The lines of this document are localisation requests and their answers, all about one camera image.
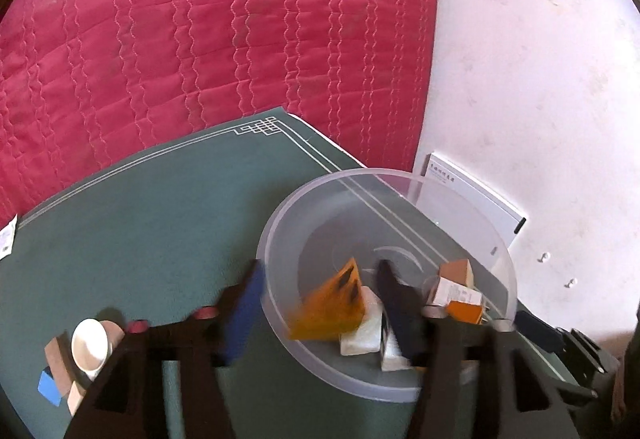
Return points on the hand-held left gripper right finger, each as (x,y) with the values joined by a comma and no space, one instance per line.
(400,319)

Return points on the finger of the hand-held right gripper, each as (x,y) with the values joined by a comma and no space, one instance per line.
(537,331)

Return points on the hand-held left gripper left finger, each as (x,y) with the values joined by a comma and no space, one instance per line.
(245,314)

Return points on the white striped triangular block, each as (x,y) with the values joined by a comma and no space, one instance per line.
(362,329)
(392,349)

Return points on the small orange striped block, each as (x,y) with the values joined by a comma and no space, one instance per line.
(465,311)

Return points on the large orange striped block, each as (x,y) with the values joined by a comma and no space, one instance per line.
(330,304)

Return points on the light wooden block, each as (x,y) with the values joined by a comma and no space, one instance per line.
(457,271)
(76,398)

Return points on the clear plastic basin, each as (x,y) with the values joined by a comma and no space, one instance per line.
(300,239)

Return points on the small white screw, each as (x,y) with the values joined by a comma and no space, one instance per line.
(570,283)

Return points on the green mat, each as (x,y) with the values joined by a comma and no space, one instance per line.
(150,219)

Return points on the flat white box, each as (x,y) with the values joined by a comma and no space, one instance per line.
(475,204)

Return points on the white round cup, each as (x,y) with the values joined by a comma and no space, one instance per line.
(90,346)

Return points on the brown wooden block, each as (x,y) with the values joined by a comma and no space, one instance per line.
(59,361)

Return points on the blue triangular block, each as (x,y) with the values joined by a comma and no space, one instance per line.
(49,386)

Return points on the white paper card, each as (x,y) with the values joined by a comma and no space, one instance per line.
(7,239)

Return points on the red quilted blanket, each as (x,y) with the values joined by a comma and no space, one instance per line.
(200,29)

